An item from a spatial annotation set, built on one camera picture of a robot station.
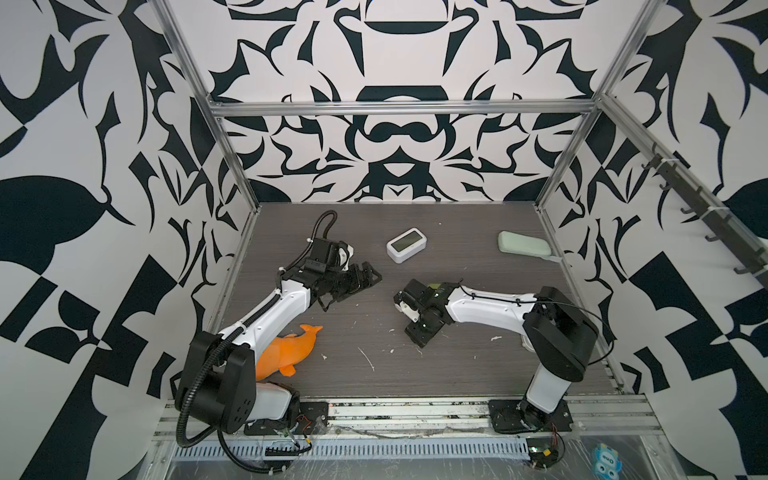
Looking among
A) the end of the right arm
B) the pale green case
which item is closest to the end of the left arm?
the end of the right arm

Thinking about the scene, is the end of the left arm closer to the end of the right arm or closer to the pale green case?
the end of the right arm

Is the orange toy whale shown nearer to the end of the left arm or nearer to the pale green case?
the end of the left arm

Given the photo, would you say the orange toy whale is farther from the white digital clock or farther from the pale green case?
the pale green case

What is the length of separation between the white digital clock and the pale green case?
11.2 inches

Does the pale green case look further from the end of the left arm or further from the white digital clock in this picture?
the end of the left arm

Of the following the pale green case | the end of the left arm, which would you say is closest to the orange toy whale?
the end of the left arm

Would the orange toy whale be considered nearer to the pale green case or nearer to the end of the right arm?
the end of the right arm

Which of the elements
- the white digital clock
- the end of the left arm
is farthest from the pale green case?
the end of the left arm

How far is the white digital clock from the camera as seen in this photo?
3.41ft

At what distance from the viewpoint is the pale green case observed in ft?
3.51
